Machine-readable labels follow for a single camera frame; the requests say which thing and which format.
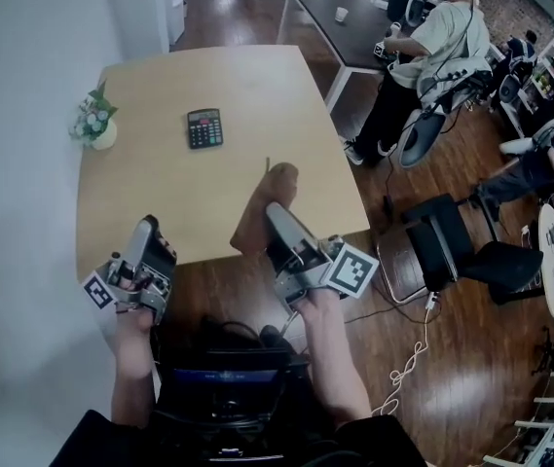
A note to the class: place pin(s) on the grey shell chair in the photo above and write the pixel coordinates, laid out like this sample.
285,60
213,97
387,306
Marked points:
422,139

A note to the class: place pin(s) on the black power adapter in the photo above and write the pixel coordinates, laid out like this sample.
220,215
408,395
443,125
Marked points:
387,204

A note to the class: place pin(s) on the white paper cup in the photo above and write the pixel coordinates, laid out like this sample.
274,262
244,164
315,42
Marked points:
341,14

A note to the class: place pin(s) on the flower plant in cream pot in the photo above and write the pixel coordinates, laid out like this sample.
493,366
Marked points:
105,136

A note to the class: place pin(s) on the black chair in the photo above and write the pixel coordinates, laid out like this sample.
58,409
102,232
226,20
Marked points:
452,241

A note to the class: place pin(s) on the person's left forearm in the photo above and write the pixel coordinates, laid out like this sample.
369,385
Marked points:
133,358

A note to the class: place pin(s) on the brown knitted cloth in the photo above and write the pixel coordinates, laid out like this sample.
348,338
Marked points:
267,197

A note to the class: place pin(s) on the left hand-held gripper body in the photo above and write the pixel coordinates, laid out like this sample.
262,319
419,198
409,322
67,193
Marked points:
99,291

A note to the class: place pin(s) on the black calculator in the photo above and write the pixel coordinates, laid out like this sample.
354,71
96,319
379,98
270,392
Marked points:
206,129

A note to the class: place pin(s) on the person with headset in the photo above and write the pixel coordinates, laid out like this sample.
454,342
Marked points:
91,441

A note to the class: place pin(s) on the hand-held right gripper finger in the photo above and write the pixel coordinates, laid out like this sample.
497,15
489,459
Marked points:
276,268
291,231

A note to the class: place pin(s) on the dark table with white legs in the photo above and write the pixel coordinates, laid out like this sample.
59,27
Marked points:
359,42

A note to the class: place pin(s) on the white floor cabinet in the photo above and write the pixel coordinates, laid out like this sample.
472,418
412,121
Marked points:
176,12

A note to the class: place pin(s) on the person's right forearm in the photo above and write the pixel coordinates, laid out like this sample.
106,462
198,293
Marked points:
335,368

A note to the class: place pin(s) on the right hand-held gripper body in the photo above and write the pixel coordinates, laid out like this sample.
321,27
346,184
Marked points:
352,270

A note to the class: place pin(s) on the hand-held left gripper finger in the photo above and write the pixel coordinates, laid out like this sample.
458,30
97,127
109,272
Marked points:
140,239
162,256

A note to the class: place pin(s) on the black chest-mounted screen device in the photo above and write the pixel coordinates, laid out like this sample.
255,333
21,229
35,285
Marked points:
223,375

